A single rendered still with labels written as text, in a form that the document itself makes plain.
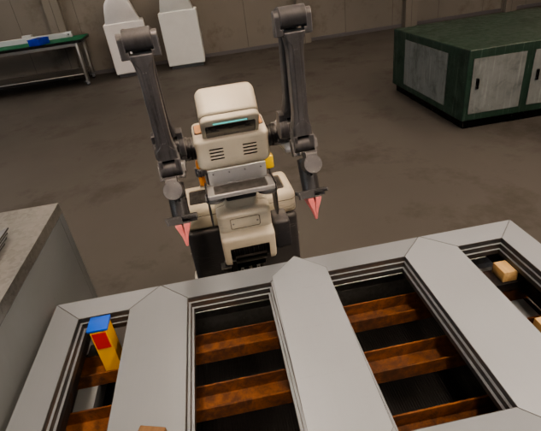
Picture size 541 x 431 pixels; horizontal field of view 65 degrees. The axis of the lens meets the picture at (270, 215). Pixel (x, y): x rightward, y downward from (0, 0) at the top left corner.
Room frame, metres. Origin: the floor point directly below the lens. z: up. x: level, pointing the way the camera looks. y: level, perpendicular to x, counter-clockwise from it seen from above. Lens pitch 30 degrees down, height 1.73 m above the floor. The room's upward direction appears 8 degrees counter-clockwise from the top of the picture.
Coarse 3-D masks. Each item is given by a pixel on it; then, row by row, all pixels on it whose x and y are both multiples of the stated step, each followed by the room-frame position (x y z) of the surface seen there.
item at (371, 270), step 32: (480, 256) 1.11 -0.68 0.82; (512, 256) 1.06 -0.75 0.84; (256, 288) 1.06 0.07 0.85; (416, 288) 0.98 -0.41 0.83; (192, 320) 0.97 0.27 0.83; (448, 320) 0.82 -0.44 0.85; (192, 352) 0.85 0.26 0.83; (288, 352) 0.77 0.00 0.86; (64, 384) 0.78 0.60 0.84; (192, 384) 0.74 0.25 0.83; (480, 384) 0.64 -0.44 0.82; (192, 416) 0.65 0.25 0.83
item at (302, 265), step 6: (288, 264) 1.14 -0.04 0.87; (294, 264) 1.14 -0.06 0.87; (300, 264) 1.13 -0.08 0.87; (306, 264) 1.13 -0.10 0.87; (312, 264) 1.12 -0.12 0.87; (318, 264) 1.12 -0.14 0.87; (282, 270) 1.11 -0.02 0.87; (288, 270) 1.11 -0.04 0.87; (294, 270) 1.10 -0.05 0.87; (300, 270) 1.10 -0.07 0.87; (306, 270) 1.10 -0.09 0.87
